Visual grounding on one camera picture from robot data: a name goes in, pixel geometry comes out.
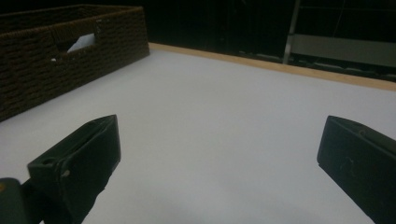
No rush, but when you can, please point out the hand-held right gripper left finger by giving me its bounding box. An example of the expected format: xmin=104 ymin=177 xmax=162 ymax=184
xmin=27 ymin=114 xmax=121 ymax=224

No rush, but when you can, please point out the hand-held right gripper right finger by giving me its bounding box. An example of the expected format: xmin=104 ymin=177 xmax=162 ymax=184
xmin=317 ymin=115 xmax=396 ymax=224

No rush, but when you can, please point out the brown woven basket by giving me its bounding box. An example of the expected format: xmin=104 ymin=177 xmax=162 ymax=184
xmin=0 ymin=4 xmax=151 ymax=123

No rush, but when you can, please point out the white metal stand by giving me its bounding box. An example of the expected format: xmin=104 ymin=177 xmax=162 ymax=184
xmin=282 ymin=0 xmax=396 ymax=69

